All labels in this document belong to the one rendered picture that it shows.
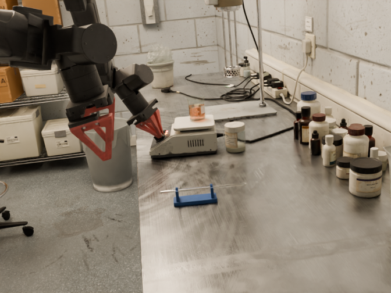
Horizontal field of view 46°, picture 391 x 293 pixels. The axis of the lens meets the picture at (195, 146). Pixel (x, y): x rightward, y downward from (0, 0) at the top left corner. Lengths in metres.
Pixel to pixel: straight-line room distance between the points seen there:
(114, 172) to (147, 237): 2.06
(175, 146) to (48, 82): 2.24
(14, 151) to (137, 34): 1.27
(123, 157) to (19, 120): 0.88
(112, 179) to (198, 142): 1.73
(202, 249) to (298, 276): 0.19
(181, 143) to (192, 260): 0.54
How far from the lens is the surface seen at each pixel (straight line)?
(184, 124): 1.35
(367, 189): 1.07
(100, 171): 3.00
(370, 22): 1.39
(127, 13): 3.70
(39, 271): 2.39
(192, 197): 1.07
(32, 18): 0.71
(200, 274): 0.83
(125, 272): 2.23
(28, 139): 3.54
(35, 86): 3.52
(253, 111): 1.72
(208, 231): 0.95
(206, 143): 1.33
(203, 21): 3.75
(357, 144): 1.18
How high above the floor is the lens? 1.22
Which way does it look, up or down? 19 degrees down
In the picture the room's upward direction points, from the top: 5 degrees counter-clockwise
